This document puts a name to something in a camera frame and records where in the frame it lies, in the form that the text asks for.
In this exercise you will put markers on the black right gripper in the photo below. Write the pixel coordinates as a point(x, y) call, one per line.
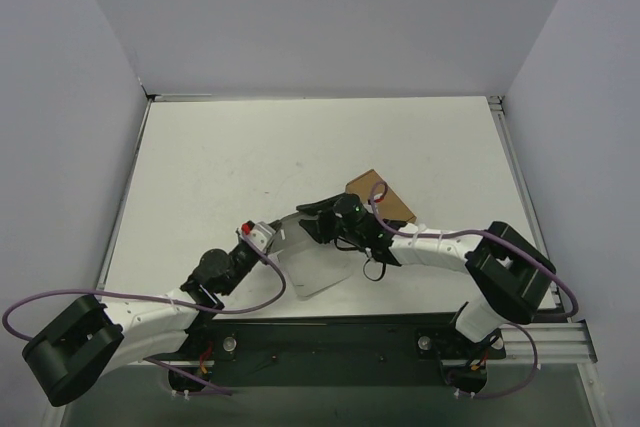
point(319, 220)

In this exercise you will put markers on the white paper box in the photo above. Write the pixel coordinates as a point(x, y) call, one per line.
point(311, 267)

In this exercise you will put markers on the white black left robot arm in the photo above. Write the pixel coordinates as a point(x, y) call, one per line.
point(91, 337)

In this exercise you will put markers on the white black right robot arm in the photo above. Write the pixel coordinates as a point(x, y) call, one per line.
point(512, 276)

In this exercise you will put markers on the brown folded cardboard box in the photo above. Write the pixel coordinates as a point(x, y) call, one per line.
point(389, 205)

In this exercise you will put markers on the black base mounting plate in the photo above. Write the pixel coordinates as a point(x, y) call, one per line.
point(391, 350)

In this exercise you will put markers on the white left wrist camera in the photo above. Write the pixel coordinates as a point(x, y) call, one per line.
point(259, 235)

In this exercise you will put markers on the aluminium table frame rail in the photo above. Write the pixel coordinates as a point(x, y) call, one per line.
point(496, 107)

